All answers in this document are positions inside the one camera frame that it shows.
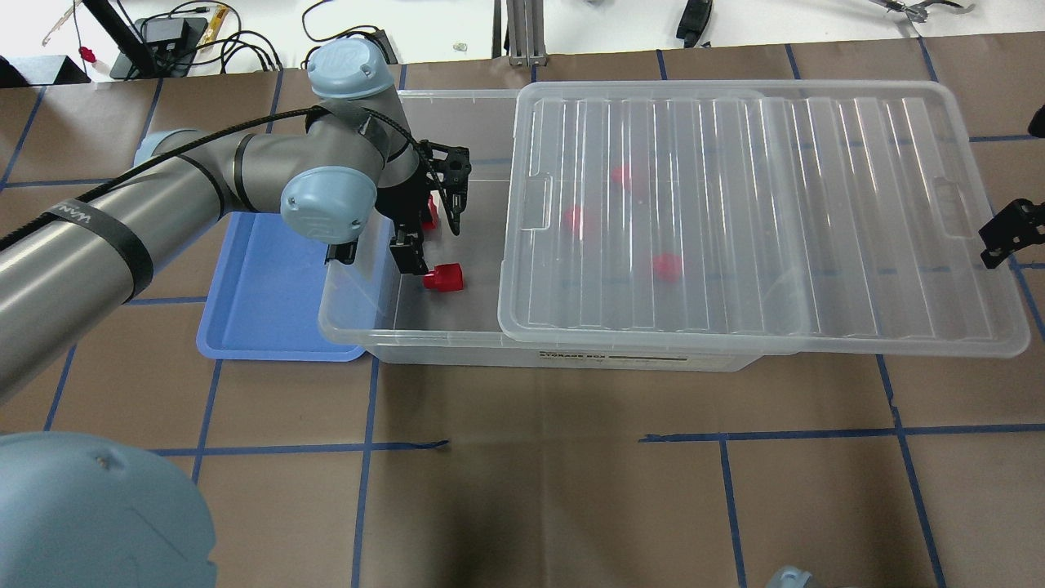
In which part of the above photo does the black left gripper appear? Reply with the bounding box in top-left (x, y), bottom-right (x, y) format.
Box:
top-left (377, 140), bottom-right (473, 276)

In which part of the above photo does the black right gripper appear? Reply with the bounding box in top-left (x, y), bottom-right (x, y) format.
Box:
top-left (978, 198), bottom-right (1044, 271)

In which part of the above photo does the red block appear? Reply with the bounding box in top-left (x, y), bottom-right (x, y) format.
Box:
top-left (421, 263), bottom-right (465, 292)
top-left (421, 194), bottom-right (439, 232)
top-left (561, 205), bottom-right (596, 241)
top-left (611, 164), bottom-right (649, 197)
top-left (650, 252), bottom-right (684, 283)

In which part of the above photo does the clear plastic box lid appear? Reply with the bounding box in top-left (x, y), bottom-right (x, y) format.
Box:
top-left (500, 79), bottom-right (1034, 358)

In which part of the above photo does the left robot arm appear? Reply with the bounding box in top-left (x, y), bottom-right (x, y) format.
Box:
top-left (1, 38), bottom-right (473, 401)

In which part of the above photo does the clear plastic storage box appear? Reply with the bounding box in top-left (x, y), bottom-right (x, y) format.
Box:
top-left (318, 89), bottom-right (757, 372)

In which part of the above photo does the blue plastic tray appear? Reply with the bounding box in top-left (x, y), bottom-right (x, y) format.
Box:
top-left (195, 212), bottom-right (365, 363)

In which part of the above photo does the black power adapter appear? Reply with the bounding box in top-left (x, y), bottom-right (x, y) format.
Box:
top-left (109, 16), bottom-right (208, 79)

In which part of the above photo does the black device on bench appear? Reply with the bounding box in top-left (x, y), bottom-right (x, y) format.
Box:
top-left (675, 0), bottom-right (714, 48)

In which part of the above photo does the black cable bundle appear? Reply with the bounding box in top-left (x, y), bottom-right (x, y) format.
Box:
top-left (300, 0), bottom-right (399, 70)

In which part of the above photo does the aluminium frame post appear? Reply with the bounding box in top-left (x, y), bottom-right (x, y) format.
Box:
top-left (505, 0), bottom-right (549, 67)

